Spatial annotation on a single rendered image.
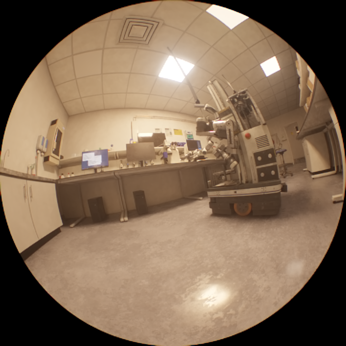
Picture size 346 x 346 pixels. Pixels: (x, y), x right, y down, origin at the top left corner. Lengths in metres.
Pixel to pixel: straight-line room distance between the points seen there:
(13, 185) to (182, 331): 1.38
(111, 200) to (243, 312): 2.36
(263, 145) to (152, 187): 2.14
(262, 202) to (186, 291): 0.83
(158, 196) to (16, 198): 2.48
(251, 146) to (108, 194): 2.41
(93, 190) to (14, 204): 1.73
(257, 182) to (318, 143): 2.14
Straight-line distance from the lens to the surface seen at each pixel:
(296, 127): 6.84
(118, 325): 0.58
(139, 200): 1.76
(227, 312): 0.52
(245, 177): 1.14
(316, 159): 2.78
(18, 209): 1.31
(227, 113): 1.26
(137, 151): 1.88
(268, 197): 0.98
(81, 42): 2.43
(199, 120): 1.24
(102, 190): 2.32
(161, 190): 2.39
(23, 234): 1.32
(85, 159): 2.04
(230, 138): 0.98
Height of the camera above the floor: 0.50
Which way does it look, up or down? 4 degrees up
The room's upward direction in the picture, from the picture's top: 10 degrees counter-clockwise
